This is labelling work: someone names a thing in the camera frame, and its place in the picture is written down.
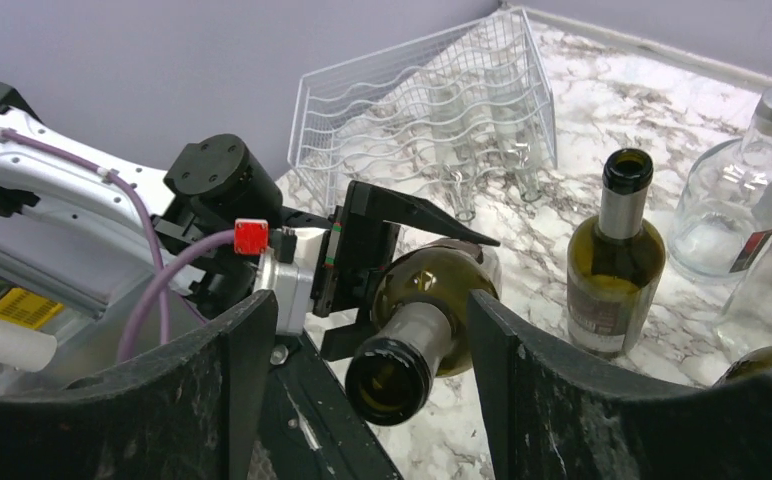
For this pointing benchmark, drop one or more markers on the tall clear glass bottle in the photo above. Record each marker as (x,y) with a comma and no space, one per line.
(770,291)

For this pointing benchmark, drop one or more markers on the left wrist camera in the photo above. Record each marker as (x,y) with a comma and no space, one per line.
(287,265)

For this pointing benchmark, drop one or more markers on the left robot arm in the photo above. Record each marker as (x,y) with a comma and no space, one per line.
(213,229)

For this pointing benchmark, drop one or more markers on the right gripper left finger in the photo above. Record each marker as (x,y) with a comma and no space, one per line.
(188,409)

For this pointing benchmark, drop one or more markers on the clear round liquor bottle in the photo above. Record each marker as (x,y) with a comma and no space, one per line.
(723,219)

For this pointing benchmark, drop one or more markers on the white wire wine rack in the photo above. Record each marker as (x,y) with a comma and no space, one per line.
(432,116)

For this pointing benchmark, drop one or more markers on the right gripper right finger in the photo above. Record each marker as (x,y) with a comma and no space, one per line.
(553,411)

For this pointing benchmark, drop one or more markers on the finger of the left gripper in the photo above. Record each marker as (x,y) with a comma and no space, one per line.
(383,204)
(342,342)

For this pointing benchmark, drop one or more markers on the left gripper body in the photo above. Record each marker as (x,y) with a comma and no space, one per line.
(360,243)

